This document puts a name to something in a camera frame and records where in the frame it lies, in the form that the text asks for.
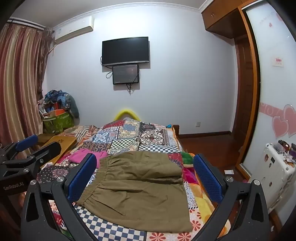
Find wooden room door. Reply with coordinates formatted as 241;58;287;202
233;35;255;139

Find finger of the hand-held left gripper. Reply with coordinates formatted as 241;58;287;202
0;134;38;161
0;142;62;179

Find yellow curved cushion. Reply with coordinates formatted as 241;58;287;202
113;108;142;121

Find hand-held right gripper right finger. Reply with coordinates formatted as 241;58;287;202
193;153;271;241

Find striped red curtain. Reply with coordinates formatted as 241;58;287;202
0;20;55;158

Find pile of clothes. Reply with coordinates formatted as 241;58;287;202
38;89;80;121

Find green patterned bag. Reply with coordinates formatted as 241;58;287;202
42;113;74;134

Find wooden overhead cabinet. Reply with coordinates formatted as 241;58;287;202
201;0;245;40

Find olive brown pants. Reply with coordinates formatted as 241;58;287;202
75;151;193;232

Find small black wall monitor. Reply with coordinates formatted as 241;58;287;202
112;64;139;85

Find patchwork printed blanket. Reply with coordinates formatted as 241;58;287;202
37;119;232;241

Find pink cloth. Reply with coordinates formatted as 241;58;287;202
67;149;108;164

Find colourful fleece blanket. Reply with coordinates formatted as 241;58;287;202
180;152;198;184

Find black wall television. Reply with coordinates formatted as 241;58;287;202
102;37;149;66

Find wooden lap table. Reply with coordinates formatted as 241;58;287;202
38;134;78;166

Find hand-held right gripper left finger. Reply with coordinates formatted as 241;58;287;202
21;153;109;241

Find white air conditioner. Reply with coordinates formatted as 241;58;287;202
54;16;95;44

